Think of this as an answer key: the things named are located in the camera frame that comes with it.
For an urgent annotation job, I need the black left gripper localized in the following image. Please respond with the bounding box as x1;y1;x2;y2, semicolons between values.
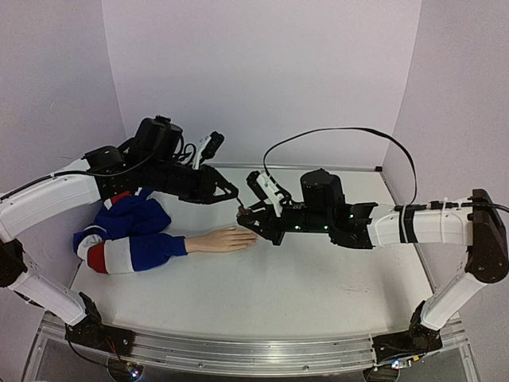
143;157;242;205

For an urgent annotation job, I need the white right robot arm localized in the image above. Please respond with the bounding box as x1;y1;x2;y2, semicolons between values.
237;170;508;331

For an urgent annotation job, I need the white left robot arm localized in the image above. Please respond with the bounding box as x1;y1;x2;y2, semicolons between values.
1;115;239;348

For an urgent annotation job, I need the mannequin hand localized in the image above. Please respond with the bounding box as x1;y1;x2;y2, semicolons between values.
185;227;258;254

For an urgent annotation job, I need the blue white red sleeve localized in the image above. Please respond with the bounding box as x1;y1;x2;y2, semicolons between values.
72;188;188;275

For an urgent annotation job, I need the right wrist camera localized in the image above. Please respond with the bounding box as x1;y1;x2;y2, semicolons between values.
247;170;292;217

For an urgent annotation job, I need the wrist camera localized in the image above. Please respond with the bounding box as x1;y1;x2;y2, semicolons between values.
247;170;292;217
192;131;224;170

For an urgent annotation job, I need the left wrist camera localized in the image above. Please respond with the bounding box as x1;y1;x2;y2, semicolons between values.
192;131;224;170

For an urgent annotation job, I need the aluminium table frame rail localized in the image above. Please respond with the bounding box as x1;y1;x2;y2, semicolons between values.
22;314;480;381

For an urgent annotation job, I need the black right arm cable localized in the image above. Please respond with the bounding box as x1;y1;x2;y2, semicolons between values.
262;126;509;212

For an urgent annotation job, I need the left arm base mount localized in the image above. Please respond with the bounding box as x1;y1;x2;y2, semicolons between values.
66;292;135;357

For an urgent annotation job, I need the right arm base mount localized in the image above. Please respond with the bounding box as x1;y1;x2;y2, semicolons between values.
372;304;443;364

